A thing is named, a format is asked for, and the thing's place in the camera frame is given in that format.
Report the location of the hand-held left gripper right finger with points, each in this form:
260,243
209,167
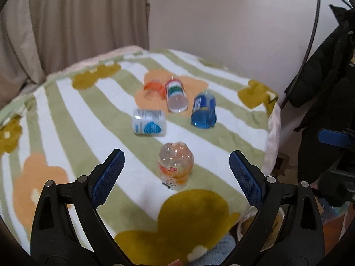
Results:
245,178

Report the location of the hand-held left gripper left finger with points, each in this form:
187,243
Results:
109,178

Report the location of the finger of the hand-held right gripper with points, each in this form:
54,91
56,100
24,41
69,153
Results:
332,138

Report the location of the clear cup with orange label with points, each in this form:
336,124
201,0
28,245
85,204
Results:
174,169

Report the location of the orange transparent cup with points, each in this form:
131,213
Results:
154,87

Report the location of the clear cup red green label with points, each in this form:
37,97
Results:
176,97

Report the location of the brown cardboard box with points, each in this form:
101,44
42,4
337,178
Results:
285,165

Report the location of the white bowl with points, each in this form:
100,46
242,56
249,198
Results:
245,225

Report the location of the striped floral blanket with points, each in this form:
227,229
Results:
83,133

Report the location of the black jacket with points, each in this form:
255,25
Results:
327,74

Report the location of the clear bottle blue-white label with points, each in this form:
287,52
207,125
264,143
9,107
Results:
148,122

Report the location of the light blue towel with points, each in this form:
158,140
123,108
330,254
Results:
228,248

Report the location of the blue plastic bottle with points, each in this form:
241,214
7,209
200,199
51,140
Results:
203,112

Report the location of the black curved pole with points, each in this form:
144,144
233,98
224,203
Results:
316,19

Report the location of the beige curtain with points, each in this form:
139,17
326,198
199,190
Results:
69,19

